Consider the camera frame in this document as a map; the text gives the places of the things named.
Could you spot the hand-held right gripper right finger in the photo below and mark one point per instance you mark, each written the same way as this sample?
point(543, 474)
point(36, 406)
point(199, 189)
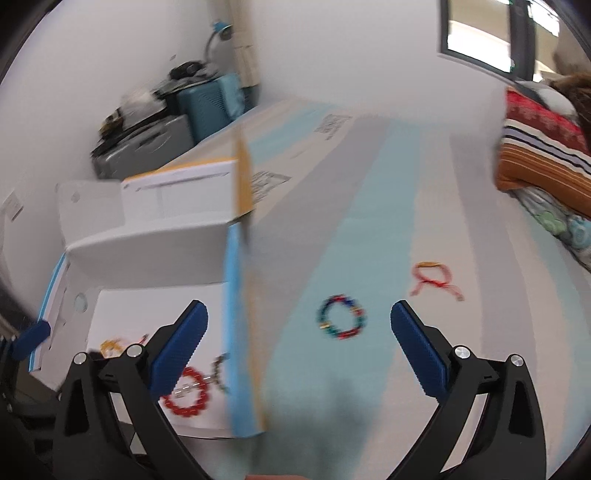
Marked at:
point(418, 344)

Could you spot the brown blanket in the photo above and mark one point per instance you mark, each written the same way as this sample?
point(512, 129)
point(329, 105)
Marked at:
point(575, 87)

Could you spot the blue and yellow cardboard box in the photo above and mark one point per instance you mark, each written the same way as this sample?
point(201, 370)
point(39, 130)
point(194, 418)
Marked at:
point(152, 249)

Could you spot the dark framed window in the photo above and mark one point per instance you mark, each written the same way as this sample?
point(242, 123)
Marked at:
point(480, 32)

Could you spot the blue suitcase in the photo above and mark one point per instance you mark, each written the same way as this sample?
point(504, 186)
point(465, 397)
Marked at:
point(210, 108)

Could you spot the white plastic bag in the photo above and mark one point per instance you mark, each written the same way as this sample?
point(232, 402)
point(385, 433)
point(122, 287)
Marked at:
point(138, 99)

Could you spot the floral quilt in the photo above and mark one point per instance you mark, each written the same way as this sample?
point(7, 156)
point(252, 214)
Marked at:
point(558, 226)

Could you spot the grey suitcase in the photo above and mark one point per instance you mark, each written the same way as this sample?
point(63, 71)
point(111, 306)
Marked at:
point(138, 147)

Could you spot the striped red and orange pillow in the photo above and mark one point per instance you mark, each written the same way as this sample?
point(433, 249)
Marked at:
point(545, 152)

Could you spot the blue desk lamp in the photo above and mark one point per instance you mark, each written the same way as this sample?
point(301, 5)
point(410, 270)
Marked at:
point(220, 31)

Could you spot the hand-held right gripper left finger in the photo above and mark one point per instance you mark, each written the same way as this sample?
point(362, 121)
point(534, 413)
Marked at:
point(178, 350)

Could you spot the white wall socket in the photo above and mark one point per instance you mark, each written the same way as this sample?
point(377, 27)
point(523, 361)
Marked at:
point(13, 208)

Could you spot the grey blue pillow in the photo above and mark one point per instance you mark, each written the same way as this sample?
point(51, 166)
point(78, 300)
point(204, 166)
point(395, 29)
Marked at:
point(549, 99)

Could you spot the black bag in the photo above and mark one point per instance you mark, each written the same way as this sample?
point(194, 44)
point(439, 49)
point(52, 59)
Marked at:
point(187, 70)

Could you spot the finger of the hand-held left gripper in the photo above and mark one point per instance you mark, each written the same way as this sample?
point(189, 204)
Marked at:
point(32, 334)

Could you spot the striped bed sheet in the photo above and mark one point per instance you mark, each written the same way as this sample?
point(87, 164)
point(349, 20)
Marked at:
point(369, 221)

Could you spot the beige curtain with tieback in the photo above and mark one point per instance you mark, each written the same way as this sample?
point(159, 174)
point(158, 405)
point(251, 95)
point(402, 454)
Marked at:
point(247, 41)

